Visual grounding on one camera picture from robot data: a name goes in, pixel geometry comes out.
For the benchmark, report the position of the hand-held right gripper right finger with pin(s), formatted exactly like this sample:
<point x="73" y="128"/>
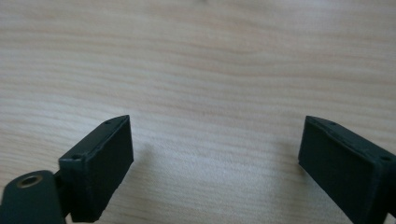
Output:
<point x="345" y="174"/>

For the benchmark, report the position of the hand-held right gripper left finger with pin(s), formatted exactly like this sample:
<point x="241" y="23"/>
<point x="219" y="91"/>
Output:
<point x="96" y="174"/>

